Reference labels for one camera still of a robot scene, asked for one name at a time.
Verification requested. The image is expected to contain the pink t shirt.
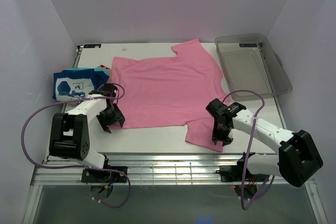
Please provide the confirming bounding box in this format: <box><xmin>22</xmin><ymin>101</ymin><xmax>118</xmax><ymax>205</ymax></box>
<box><xmin>111</xmin><ymin>39</ymin><xmax>226</xmax><ymax>152</ymax></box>

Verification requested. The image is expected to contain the folded blue printed t shirt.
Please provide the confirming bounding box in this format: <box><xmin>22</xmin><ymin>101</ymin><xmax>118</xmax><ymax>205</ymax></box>
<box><xmin>52</xmin><ymin>68</ymin><xmax>105</xmax><ymax>101</ymax></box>

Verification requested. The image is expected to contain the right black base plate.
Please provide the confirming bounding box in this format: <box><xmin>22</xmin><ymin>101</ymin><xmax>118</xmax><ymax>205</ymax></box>
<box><xmin>215</xmin><ymin>165</ymin><xmax>267</xmax><ymax>183</ymax></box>

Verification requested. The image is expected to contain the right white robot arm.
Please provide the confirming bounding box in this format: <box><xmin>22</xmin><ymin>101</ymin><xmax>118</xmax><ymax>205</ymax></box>
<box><xmin>206</xmin><ymin>99</ymin><xmax>323</xmax><ymax>187</ymax></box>

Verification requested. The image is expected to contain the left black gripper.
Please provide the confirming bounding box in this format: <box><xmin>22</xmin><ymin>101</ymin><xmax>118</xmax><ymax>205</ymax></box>
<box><xmin>96</xmin><ymin>103</ymin><xmax>125</xmax><ymax>133</ymax></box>

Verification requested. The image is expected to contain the clear plastic bin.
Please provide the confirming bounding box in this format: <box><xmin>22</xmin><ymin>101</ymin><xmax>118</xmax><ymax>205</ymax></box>
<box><xmin>215</xmin><ymin>34</ymin><xmax>292</xmax><ymax>101</ymax></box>

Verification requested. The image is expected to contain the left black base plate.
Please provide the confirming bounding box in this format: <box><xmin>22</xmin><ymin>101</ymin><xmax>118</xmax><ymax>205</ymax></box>
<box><xmin>81</xmin><ymin>166</ymin><xmax>128</xmax><ymax>184</ymax></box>

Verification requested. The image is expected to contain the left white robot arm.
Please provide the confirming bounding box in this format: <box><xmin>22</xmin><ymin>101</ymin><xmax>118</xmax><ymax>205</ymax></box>
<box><xmin>49</xmin><ymin>83</ymin><xmax>125</xmax><ymax>182</ymax></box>

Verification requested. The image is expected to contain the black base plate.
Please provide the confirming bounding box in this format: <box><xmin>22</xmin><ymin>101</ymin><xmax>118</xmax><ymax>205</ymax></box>
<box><xmin>81</xmin><ymin>166</ymin><xmax>128</xmax><ymax>184</ymax></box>
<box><xmin>215</xmin><ymin>165</ymin><xmax>267</xmax><ymax>183</ymax></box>

